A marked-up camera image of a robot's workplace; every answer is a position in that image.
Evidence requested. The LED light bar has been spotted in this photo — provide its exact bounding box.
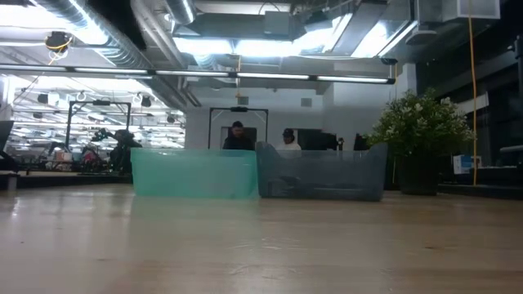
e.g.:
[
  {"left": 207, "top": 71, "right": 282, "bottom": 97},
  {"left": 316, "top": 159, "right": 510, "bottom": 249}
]
[{"left": 0, "top": 63, "right": 396, "bottom": 86}]

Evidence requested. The person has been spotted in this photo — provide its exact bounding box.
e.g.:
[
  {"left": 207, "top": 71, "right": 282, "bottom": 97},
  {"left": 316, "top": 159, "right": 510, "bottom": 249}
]
[
  {"left": 221, "top": 120, "right": 255, "bottom": 151},
  {"left": 276, "top": 127, "right": 302, "bottom": 151},
  {"left": 109, "top": 129, "right": 143, "bottom": 173}
]

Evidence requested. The teal translucent plastic bin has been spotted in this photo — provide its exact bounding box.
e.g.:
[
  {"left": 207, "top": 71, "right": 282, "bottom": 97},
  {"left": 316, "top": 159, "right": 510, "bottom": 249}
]
[{"left": 130, "top": 146, "right": 261, "bottom": 201}]

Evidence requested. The green potted plant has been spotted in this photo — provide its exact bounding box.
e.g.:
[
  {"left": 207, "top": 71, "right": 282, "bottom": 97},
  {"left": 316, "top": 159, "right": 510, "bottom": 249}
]
[{"left": 367, "top": 88, "right": 477, "bottom": 196}]

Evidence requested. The grey translucent plastic bin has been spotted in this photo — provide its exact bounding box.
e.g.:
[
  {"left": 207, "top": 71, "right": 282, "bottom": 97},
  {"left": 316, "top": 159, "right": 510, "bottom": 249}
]
[{"left": 255, "top": 141, "right": 389, "bottom": 203}]

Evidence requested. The dark monitor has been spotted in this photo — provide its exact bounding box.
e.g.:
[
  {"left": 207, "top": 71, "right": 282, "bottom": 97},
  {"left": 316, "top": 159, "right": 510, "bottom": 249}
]
[{"left": 0, "top": 119, "right": 15, "bottom": 153}]

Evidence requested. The yellow extension cable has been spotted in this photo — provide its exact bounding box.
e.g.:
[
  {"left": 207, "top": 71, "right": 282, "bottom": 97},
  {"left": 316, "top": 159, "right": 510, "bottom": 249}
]
[{"left": 467, "top": 0, "right": 479, "bottom": 187}]

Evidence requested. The ceiling cable reel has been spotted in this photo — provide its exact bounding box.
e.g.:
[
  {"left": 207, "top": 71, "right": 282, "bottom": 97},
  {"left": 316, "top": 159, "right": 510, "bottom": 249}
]
[{"left": 43, "top": 30, "right": 74, "bottom": 55}]

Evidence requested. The black gantry frame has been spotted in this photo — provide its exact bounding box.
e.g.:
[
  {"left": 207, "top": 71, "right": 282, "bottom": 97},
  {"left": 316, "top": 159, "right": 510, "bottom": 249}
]
[
  {"left": 208, "top": 106, "right": 270, "bottom": 149},
  {"left": 64, "top": 100, "right": 132, "bottom": 153}
]

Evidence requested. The white box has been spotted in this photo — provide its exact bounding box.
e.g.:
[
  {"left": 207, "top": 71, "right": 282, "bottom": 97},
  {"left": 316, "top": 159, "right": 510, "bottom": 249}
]
[{"left": 452, "top": 154, "right": 472, "bottom": 176}]

